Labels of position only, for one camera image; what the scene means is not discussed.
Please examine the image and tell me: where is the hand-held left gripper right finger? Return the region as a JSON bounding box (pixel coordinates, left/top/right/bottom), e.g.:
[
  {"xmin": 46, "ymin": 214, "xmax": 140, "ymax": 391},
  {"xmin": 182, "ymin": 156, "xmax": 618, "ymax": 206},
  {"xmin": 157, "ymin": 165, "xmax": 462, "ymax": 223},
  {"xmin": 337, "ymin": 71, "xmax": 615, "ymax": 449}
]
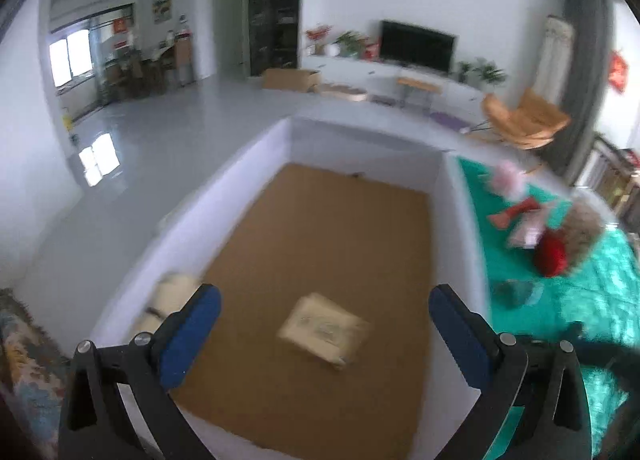
[{"xmin": 429, "ymin": 284, "xmax": 593, "ymax": 460}]

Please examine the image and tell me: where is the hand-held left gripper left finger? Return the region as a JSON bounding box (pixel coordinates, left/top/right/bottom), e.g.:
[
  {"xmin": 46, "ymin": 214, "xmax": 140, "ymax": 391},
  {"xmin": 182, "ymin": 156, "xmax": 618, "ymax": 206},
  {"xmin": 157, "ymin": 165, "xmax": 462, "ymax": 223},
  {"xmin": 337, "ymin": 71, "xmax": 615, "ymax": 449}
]
[{"xmin": 59, "ymin": 284, "xmax": 222, "ymax": 460}]

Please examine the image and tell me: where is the cream soft bundle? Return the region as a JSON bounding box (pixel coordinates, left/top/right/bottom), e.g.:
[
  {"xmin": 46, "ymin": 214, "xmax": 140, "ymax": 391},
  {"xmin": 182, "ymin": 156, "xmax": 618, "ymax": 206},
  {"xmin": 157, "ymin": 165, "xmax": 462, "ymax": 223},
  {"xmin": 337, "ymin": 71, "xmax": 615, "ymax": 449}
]
[{"xmin": 131, "ymin": 272, "xmax": 203, "ymax": 341}]

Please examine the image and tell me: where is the pink plastic-wrapped packet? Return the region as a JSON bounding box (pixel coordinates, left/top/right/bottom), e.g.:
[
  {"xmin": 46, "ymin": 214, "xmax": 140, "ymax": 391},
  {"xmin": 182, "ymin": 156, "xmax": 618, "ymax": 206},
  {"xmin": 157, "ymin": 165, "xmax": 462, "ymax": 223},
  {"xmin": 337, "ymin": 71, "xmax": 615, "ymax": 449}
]
[{"xmin": 505, "ymin": 215, "xmax": 551, "ymax": 249}]

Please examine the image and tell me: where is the beige fuzzy plush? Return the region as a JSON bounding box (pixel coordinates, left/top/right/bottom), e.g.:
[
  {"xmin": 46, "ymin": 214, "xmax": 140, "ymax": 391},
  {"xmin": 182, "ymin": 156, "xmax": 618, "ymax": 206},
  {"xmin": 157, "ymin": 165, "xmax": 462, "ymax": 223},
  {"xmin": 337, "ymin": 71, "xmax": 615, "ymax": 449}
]
[{"xmin": 550, "ymin": 200, "xmax": 607, "ymax": 275}]

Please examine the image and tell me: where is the beige packet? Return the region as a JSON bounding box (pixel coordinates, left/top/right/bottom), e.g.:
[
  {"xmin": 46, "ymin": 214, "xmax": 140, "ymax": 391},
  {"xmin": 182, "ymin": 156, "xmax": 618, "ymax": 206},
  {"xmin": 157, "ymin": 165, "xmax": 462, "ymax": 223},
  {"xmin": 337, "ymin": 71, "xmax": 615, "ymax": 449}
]
[{"xmin": 276, "ymin": 292, "xmax": 372, "ymax": 370}]

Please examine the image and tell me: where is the red foil packet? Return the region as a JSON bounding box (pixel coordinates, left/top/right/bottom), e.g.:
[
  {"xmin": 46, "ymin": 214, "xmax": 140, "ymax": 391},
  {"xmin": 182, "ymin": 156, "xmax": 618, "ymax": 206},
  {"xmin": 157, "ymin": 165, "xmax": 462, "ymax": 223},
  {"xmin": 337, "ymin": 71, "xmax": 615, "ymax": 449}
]
[{"xmin": 487, "ymin": 200, "xmax": 540, "ymax": 231}]

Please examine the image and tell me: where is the pink mesh bath loofah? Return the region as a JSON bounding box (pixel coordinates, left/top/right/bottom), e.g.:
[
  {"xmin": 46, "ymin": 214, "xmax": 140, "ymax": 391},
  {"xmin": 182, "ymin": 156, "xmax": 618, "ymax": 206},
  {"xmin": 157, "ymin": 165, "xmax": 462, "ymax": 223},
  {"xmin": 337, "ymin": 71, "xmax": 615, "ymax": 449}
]
[{"xmin": 487, "ymin": 160, "xmax": 528, "ymax": 201}]

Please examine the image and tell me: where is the white box with cardboard bottom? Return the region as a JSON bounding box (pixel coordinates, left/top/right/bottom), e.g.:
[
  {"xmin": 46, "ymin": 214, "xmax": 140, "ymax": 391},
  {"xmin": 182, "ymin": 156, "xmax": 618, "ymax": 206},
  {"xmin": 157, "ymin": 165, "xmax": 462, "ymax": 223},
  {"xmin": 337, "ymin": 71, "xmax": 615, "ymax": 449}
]
[{"xmin": 92, "ymin": 114, "xmax": 493, "ymax": 460}]

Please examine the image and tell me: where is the red soft item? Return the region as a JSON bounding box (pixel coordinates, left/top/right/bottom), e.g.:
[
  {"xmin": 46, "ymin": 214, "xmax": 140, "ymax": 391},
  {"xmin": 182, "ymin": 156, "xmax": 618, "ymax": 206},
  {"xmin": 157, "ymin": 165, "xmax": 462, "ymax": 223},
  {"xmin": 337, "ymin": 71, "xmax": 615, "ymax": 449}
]
[{"xmin": 532, "ymin": 230, "xmax": 569, "ymax": 278}]

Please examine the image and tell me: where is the green tablecloth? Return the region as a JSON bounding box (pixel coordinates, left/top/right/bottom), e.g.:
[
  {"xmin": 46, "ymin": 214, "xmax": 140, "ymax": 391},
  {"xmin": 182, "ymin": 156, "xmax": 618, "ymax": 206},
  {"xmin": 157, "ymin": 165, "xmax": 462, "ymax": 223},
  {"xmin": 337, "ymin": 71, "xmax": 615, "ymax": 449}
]
[{"xmin": 457, "ymin": 155, "xmax": 640, "ymax": 460}]

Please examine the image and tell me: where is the patterned sofa cloth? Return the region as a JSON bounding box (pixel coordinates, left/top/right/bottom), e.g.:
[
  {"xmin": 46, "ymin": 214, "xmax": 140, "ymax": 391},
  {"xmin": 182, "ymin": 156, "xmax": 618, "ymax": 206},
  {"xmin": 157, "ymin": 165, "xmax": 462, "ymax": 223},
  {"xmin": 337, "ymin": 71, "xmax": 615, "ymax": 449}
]
[{"xmin": 0, "ymin": 288, "xmax": 72, "ymax": 460}]

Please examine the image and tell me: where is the wooden railing furniture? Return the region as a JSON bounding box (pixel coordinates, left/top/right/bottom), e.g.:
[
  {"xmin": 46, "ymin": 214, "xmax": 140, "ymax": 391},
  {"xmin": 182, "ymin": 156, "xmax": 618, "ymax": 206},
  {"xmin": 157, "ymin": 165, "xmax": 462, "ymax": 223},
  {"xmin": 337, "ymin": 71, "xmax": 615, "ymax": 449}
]
[{"xmin": 575, "ymin": 135, "xmax": 640, "ymax": 231}]

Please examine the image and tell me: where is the purple floor mat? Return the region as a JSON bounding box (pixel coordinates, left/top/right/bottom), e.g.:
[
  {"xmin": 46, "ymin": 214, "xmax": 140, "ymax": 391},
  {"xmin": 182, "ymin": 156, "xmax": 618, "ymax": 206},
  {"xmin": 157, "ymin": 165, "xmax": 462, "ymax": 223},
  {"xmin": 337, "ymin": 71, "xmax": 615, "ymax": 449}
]
[{"xmin": 431, "ymin": 111, "xmax": 471, "ymax": 133}]

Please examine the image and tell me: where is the orange lounge chair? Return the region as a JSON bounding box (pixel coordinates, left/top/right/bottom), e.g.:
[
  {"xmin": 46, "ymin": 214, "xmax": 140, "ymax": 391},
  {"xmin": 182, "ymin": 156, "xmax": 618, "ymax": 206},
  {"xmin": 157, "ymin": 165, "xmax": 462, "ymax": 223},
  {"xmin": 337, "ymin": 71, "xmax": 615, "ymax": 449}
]
[{"xmin": 481, "ymin": 88, "xmax": 572, "ymax": 151}]

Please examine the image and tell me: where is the small wooden bench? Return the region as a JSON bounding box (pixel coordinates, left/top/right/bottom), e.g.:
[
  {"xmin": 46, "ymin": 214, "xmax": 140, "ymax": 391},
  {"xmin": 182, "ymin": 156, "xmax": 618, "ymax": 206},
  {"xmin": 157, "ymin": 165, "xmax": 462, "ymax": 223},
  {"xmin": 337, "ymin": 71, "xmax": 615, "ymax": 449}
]
[{"xmin": 397, "ymin": 77, "xmax": 442, "ymax": 113}]

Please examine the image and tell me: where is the dining table with chairs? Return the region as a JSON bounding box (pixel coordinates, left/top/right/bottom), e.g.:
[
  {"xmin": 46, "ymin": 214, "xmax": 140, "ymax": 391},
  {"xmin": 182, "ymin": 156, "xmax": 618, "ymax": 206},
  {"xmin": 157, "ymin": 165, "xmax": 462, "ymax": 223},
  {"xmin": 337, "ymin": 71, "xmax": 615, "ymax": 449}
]
[{"xmin": 102, "ymin": 30, "xmax": 194, "ymax": 100}]

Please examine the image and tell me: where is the large leafy potted plant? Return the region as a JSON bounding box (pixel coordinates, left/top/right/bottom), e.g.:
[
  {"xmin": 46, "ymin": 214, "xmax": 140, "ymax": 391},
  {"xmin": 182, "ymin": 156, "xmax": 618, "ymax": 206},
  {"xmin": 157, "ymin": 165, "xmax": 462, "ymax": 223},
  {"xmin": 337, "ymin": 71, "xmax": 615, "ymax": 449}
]
[{"xmin": 472, "ymin": 58, "xmax": 507, "ymax": 86}]

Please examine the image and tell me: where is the round wooden tray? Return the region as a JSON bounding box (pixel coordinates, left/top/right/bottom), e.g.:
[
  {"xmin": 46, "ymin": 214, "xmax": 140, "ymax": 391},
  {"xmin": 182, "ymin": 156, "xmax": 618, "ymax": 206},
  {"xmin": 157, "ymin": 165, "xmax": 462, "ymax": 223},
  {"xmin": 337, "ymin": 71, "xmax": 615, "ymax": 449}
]
[{"xmin": 320, "ymin": 84, "xmax": 369, "ymax": 103}]

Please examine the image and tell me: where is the grey curtain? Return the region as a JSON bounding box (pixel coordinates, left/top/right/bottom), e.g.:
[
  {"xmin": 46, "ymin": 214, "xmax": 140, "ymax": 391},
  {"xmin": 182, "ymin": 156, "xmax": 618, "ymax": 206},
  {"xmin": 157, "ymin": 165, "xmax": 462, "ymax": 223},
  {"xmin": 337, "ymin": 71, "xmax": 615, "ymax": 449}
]
[{"xmin": 552, "ymin": 0, "xmax": 613, "ymax": 185}]

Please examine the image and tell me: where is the white television cabinet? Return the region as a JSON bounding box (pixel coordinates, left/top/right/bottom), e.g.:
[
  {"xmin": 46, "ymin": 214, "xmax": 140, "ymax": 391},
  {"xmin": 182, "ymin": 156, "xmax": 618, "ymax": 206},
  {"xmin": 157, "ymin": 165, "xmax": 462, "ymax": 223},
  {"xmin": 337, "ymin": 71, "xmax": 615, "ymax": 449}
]
[{"xmin": 302, "ymin": 54, "xmax": 493, "ymax": 123}]

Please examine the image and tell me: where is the red window decoration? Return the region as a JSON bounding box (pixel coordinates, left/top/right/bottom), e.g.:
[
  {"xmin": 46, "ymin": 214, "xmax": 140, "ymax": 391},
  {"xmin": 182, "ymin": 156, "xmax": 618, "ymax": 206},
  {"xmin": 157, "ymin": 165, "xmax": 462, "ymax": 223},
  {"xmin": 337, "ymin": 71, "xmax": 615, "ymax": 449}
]
[{"xmin": 607, "ymin": 50, "xmax": 631, "ymax": 93}]

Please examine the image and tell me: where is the black flat television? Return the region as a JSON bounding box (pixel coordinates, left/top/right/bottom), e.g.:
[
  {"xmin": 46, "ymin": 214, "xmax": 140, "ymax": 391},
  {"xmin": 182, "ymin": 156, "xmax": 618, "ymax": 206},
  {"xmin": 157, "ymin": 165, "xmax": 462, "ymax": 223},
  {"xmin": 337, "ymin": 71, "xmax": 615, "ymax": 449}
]
[{"xmin": 380, "ymin": 20, "xmax": 457, "ymax": 74}]

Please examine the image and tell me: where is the white standing air conditioner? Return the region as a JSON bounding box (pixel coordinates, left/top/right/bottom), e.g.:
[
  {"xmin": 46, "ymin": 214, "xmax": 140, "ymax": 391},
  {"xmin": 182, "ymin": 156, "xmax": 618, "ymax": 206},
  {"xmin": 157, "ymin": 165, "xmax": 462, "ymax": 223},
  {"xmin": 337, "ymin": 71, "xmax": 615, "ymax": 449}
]
[{"xmin": 542, "ymin": 14, "xmax": 575, "ymax": 100}]

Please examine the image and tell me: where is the green bushy potted plant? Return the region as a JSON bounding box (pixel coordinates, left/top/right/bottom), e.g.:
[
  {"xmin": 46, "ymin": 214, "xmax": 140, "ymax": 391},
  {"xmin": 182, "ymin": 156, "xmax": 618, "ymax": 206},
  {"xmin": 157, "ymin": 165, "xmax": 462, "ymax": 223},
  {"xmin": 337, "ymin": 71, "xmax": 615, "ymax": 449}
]
[{"xmin": 336, "ymin": 31, "xmax": 368, "ymax": 59}]

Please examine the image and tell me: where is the red flower arrangement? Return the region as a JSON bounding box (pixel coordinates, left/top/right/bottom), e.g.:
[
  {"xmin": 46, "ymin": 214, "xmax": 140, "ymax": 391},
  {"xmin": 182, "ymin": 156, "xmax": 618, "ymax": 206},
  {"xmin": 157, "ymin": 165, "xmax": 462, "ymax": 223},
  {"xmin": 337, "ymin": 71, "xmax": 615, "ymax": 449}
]
[{"xmin": 306, "ymin": 26, "xmax": 334, "ymax": 55}]

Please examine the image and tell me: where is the dark tall cabinet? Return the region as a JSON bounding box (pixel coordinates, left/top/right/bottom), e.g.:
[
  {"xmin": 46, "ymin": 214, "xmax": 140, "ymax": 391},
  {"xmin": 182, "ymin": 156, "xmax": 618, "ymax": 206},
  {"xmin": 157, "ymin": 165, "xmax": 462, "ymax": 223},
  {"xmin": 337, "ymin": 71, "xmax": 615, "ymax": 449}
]
[{"xmin": 248, "ymin": 0, "xmax": 304, "ymax": 76}]

